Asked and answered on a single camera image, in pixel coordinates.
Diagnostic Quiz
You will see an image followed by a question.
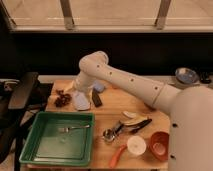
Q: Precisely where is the metal measuring cup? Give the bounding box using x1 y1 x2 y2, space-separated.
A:
102 121 124 143

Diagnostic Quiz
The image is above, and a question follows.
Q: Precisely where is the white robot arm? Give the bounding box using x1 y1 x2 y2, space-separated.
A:
74 51 213 171

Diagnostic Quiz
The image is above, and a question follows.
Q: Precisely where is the green plastic tray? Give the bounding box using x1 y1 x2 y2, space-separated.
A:
19 112 95 167

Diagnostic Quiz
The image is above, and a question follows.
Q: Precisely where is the dark object on ledge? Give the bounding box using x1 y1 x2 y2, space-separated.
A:
200 72 211 84

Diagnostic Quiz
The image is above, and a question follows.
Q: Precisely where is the black handled utensil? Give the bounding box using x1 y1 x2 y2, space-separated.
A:
130 119 152 134

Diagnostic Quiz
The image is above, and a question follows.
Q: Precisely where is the blue sponge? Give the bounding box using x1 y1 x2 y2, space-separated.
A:
93 82 105 93

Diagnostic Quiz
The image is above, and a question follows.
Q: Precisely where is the silver fork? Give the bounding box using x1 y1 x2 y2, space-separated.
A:
58 125 90 133

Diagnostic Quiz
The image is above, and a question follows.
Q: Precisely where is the orange red bowl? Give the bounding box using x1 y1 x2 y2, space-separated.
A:
149 131 169 162

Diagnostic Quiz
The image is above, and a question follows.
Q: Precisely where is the black chair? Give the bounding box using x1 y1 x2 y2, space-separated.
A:
0 72 46 171

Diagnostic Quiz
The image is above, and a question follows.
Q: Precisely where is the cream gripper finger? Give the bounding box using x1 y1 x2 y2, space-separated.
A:
64 84 72 92

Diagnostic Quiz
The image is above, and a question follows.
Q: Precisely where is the black rectangular block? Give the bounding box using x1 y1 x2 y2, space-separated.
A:
92 91 102 107

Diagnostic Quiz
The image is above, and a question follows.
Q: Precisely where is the white paper cup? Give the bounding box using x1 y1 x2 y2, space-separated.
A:
127 136 147 156

